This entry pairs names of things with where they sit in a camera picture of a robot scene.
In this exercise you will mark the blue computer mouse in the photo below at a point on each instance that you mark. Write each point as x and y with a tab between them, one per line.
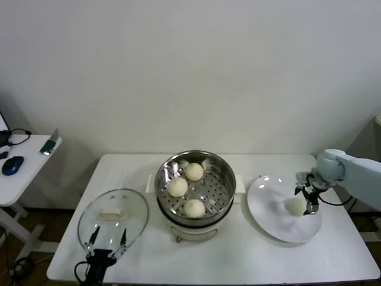
12	165

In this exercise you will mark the cream electric cooker pot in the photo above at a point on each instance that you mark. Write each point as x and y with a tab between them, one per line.
193	233

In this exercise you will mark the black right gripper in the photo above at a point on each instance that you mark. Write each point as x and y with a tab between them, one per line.
310	195

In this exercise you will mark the white side desk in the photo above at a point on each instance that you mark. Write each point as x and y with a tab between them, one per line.
26	167

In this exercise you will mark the white round plate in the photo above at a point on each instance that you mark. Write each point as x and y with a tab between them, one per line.
262	202

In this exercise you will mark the small black desk object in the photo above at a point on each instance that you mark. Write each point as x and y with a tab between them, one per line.
3	155

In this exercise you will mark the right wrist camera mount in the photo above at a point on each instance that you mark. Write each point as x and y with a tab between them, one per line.
303	177

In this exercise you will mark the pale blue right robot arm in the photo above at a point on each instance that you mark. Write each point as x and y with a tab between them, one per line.
357	169

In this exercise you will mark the stainless steel steamer basket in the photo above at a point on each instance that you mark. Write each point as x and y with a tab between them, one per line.
217	190

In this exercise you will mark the laptop computer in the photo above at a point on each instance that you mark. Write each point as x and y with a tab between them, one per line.
3	138

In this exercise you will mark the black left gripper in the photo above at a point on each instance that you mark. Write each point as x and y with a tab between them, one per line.
99	258

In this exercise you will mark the white steamed baozi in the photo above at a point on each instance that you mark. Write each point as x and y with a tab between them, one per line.
178	187
194	208
295	206
194	172

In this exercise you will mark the green and white box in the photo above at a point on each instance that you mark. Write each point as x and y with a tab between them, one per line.
49	145

